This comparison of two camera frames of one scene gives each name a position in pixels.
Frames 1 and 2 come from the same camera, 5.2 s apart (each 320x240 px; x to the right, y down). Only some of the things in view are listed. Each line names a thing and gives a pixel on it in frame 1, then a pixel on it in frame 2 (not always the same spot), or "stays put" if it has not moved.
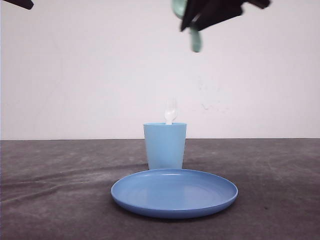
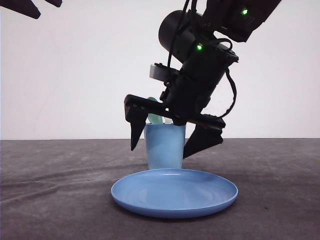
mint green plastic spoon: x=178 y=7 -> x=155 y=118
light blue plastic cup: x=165 y=145 stays put
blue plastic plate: x=174 y=193 stays put
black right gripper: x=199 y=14 -> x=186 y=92
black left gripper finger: x=26 y=4 -> x=26 y=7
